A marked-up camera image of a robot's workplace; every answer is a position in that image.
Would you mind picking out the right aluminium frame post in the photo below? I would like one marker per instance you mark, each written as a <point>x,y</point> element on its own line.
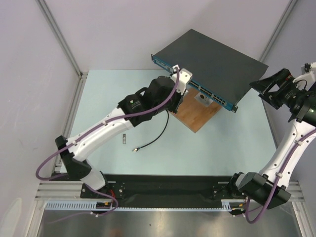
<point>277,30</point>

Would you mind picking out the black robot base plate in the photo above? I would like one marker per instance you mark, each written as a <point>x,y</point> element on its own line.
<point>179,190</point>

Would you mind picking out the aluminium frame rail front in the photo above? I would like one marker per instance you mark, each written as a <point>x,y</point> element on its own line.
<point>71,190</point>

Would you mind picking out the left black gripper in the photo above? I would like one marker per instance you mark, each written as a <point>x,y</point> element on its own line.
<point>178,99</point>

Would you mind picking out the blue black network switch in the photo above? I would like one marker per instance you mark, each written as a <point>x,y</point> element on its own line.
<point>220,72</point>

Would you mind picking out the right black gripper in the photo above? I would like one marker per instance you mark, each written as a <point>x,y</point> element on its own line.
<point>279,88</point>

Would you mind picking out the white slotted cable duct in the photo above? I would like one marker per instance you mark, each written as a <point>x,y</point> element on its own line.
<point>99,206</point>

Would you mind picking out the metal switch stand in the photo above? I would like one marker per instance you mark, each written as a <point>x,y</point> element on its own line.
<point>205,100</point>

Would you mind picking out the silver transceiver module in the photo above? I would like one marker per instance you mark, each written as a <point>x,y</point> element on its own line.
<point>124,138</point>

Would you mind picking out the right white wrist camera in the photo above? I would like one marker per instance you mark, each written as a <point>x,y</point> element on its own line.
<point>307,76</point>

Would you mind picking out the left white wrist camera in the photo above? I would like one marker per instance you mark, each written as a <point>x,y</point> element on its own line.
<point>185,77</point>

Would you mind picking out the brown wooden board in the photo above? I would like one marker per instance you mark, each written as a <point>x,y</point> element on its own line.
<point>193,114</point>

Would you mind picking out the left aluminium frame post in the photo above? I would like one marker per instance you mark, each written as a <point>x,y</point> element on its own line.
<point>52,23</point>

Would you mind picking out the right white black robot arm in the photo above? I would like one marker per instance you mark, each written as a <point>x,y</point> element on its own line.
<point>268,187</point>

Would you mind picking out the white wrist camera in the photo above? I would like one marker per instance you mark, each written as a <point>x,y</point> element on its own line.
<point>307,76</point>
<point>185,77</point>

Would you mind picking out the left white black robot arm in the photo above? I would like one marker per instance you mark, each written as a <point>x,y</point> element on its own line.
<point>163,94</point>

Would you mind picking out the aluminium frame post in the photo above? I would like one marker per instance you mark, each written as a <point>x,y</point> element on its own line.
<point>52,23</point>
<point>277,30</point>

